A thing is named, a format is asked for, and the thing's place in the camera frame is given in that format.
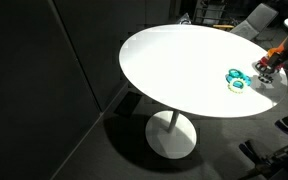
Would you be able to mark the orange yellow bar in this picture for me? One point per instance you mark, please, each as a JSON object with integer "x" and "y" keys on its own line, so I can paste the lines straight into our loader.
{"x": 223, "y": 26}

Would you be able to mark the grey chair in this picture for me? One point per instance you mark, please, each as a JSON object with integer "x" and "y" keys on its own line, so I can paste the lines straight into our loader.
{"x": 256, "y": 22}

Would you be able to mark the orange rod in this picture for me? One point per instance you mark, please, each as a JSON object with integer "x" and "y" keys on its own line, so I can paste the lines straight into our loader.
{"x": 278, "y": 49}

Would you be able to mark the white table pedestal base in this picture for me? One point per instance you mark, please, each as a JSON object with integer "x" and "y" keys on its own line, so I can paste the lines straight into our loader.
{"x": 170, "y": 134}

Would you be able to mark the black white striped base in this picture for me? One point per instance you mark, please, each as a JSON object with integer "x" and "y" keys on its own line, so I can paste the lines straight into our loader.
{"x": 264, "y": 69}

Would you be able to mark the black clamp tool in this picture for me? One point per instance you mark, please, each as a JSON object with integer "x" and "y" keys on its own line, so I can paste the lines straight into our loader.
{"x": 273, "y": 166}

